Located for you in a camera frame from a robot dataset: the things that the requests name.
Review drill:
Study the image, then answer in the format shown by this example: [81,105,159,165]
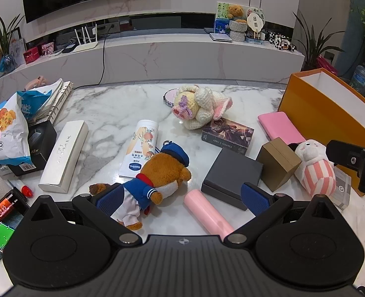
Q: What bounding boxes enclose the orange cardboard box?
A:
[277,68,365,165]

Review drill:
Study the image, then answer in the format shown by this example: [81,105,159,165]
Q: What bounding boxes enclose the red box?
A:
[23,48,41,64]

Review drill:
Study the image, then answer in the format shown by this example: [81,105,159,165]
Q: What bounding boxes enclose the white orange snack bag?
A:
[0,92,32,168]

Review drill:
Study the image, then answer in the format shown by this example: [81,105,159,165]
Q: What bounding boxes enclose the round pink mirror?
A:
[163,88,180,106]

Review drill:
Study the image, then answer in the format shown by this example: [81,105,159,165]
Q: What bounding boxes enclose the white marble tv cabinet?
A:
[0,12,305,112]

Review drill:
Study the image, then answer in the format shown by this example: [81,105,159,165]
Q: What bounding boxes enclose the dark printed box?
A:
[201,118,255,155]

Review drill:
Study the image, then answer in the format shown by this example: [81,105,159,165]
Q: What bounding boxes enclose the pink small heater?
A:
[24,75,46,89]

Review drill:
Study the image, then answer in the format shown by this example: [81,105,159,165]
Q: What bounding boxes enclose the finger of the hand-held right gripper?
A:
[326,139,365,171]

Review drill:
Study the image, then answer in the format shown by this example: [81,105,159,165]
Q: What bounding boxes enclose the black box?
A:
[7,120,57,177]

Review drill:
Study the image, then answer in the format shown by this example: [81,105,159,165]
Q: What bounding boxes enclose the white lotion tube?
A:
[119,119,160,179]

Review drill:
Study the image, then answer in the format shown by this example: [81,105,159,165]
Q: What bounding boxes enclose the grey laptop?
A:
[208,32,233,43]

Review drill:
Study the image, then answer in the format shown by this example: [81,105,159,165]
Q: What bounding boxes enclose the black white checkered ornaments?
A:
[269,32,297,52]

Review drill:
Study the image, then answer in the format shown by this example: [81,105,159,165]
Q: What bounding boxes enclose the long leaf potted plant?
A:
[292,10,345,72]

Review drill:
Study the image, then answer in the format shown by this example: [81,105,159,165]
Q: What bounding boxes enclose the long white box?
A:
[38,120,89,194]

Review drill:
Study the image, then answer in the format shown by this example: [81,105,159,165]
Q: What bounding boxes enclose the small brown teddy bear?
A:
[225,4,245,22]

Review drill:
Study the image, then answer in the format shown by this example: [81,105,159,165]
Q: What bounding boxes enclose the dark grey box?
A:
[201,148,264,211]

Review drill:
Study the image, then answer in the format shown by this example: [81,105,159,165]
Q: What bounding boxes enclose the pink striped plush pig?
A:
[289,139,338,199]

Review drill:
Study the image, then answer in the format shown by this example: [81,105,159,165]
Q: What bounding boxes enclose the red cap glue bottle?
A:
[7,179,34,197]

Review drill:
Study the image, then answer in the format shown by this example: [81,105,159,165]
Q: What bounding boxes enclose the white router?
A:
[74,24,98,53]

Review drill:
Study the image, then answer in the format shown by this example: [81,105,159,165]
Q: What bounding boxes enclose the blue plastic bag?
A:
[0,54,16,78]

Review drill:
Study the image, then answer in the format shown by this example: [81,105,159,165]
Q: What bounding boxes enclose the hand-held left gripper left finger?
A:
[25,185,143,246]

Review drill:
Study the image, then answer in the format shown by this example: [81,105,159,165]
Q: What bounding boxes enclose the small grey carton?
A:
[333,166,352,210]

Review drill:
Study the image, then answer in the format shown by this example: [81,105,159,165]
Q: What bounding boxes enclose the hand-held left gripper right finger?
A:
[225,182,341,246]

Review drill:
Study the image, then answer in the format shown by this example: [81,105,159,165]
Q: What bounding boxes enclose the round paper fan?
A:
[246,6,267,38]

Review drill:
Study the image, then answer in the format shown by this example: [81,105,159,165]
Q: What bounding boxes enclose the black smartphone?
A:
[0,188,30,265]

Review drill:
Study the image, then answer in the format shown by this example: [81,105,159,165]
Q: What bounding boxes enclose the blue white bag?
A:
[17,78,64,123]

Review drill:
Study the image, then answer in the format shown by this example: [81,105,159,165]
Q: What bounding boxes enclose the white crochet bunny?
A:
[171,84,234,130]

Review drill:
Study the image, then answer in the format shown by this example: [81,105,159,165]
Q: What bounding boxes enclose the pink wrapping paper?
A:
[317,56,338,75]

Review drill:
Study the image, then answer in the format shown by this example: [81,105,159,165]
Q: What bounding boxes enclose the pink leather notebook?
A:
[258,111,307,145]

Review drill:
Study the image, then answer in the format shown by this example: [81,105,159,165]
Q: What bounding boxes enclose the brown sailor teddy bear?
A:
[89,140,192,231]

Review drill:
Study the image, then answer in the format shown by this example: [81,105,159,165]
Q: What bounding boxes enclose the brown cardboard box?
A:
[256,137,303,193]

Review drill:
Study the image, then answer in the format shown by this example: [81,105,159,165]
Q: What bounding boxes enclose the pink box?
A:
[40,41,55,56]

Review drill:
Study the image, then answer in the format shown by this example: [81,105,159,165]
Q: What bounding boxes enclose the slim green plant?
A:
[0,14,25,57]

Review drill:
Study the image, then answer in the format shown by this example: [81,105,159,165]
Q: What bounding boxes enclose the black cable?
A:
[100,24,121,85]

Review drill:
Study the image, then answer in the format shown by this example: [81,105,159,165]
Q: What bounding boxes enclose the white photo card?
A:
[9,27,26,66]

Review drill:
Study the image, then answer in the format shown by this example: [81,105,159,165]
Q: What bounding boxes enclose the pink cylinder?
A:
[183,189,235,236]

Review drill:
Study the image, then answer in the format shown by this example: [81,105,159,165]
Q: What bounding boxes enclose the large water bottle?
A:
[349,65,365,97]

